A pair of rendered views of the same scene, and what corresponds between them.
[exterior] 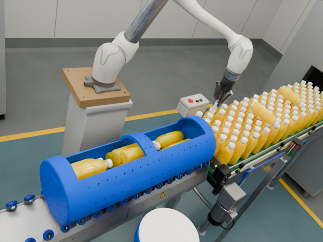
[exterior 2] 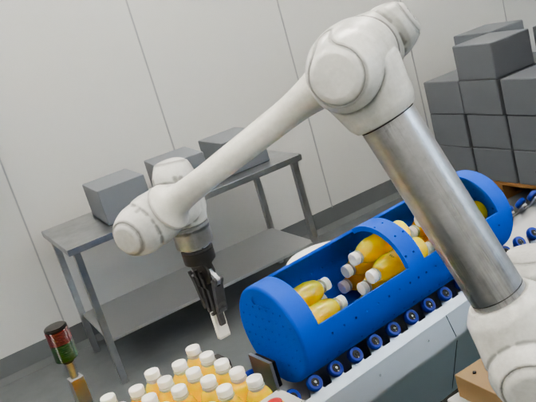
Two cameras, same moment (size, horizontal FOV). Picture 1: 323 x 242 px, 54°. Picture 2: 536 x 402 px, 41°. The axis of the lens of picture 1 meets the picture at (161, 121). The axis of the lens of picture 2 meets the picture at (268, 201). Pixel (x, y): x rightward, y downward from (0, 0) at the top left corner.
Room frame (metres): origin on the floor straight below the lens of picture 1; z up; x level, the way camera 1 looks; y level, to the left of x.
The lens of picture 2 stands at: (3.05, 0.44, 1.94)
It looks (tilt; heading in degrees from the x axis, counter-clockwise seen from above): 16 degrees down; 200
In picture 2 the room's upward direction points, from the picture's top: 16 degrees counter-clockwise
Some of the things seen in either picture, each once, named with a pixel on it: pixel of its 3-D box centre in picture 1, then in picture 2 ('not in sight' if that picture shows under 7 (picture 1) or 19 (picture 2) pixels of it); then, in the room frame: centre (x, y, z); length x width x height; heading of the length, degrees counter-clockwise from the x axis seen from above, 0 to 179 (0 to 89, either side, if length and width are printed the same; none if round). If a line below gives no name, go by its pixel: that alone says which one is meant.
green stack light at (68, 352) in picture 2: (291, 150); (64, 350); (1.56, -0.78, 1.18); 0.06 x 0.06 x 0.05
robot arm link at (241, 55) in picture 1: (241, 55); (175, 193); (1.64, -0.27, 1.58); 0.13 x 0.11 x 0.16; 174
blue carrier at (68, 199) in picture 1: (137, 161); (384, 266); (1.10, 0.04, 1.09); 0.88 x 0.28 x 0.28; 142
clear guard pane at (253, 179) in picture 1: (263, 176); not in sight; (1.81, -0.87, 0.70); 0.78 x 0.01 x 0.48; 142
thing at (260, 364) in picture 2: not in sight; (268, 376); (1.48, -0.26, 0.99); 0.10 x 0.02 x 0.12; 52
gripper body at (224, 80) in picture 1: (226, 84); (201, 264); (1.63, -0.27, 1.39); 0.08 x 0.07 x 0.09; 51
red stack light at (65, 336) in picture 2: (295, 144); (58, 335); (1.56, -0.78, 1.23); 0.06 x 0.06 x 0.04
